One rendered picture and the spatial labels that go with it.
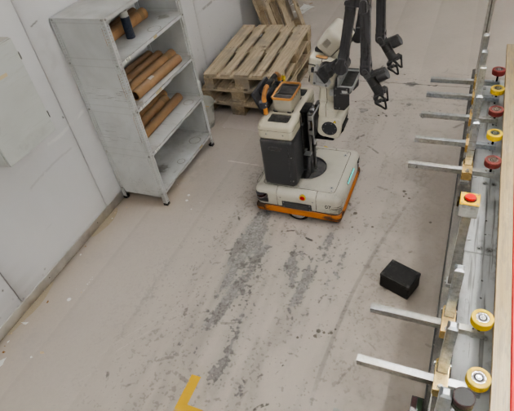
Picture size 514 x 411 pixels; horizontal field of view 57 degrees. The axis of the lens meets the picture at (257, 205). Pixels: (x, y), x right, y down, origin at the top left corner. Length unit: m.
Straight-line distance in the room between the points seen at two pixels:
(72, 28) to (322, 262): 2.26
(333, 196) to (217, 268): 0.96
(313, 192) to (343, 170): 0.32
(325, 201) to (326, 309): 0.78
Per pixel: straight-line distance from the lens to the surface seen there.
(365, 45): 2.76
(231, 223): 3.67
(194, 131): 4.56
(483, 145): 2.96
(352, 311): 3.05
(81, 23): 3.37
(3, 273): 3.49
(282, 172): 3.38
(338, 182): 3.48
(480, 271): 2.53
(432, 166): 2.75
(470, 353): 2.25
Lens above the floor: 2.50
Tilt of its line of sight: 41 degrees down
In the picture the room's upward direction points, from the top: 10 degrees counter-clockwise
